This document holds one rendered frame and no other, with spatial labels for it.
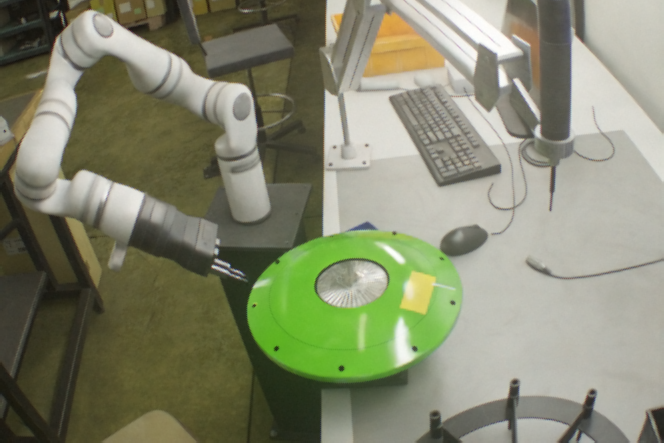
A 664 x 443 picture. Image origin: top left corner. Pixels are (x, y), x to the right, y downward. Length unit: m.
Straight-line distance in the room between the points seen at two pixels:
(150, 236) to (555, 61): 0.54
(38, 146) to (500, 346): 0.77
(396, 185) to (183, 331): 1.34
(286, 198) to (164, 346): 1.13
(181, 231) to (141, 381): 1.58
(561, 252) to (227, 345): 1.50
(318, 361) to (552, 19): 0.52
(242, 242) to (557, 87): 0.93
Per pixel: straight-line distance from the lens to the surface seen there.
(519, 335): 1.05
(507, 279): 1.14
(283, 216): 1.47
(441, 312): 0.87
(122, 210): 0.82
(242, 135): 1.35
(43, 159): 0.83
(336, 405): 0.97
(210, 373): 2.31
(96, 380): 2.47
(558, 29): 0.63
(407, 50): 1.88
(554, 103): 0.66
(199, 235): 0.85
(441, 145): 1.49
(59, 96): 0.94
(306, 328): 0.86
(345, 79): 1.30
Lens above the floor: 1.69
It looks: 33 degrees down
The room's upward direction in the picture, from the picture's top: 9 degrees counter-clockwise
